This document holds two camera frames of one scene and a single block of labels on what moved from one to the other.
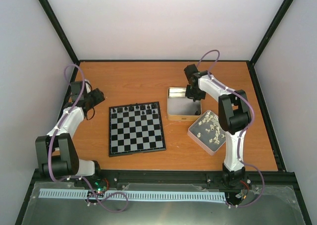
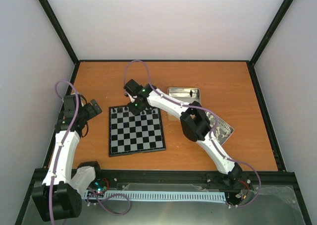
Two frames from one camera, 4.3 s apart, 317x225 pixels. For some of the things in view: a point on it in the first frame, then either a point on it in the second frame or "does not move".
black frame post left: x=56 y=22 does not move
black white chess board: x=134 y=129 does not move
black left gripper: x=99 y=97 to x=93 y=113
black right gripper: x=202 y=96 to x=134 y=111
